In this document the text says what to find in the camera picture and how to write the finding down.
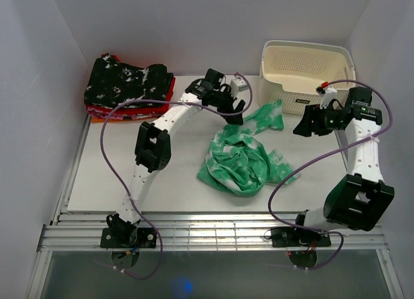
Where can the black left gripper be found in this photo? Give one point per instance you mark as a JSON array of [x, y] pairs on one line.
[[229, 108]]

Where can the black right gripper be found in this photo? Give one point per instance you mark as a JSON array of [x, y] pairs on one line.
[[305, 126]]

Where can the green tie-dye trousers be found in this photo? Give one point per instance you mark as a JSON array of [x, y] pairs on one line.
[[237, 163]]

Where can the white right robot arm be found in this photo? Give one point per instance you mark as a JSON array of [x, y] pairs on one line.
[[361, 197]]

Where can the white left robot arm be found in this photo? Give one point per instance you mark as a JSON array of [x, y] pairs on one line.
[[153, 150]]

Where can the red folded trousers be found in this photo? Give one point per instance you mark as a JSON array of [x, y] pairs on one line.
[[155, 109]]

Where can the black white patterned folded trousers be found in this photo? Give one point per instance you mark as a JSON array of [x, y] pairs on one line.
[[112, 82]]

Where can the pink patterned folded trousers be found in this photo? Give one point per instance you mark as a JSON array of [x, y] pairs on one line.
[[120, 114]]

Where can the orange folded trousers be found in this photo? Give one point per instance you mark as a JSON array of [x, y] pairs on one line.
[[97, 119]]

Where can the cream perforated plastic basket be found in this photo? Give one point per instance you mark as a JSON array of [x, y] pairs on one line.
[[290, 71]]

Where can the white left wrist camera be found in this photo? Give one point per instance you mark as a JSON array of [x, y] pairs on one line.
[[238, 84]]

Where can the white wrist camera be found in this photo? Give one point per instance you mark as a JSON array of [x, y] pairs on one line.
[[327, 93], [238, 84]]

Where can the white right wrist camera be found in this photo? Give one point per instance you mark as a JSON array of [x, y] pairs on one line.
[[327, 93]]

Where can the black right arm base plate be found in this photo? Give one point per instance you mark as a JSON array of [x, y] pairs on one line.
[[294, 237]]

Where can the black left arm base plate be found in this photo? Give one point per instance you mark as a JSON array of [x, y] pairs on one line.
[[144, 238]]

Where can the aluminium rail frame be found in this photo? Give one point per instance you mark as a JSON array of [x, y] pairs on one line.
[[182, 232]]

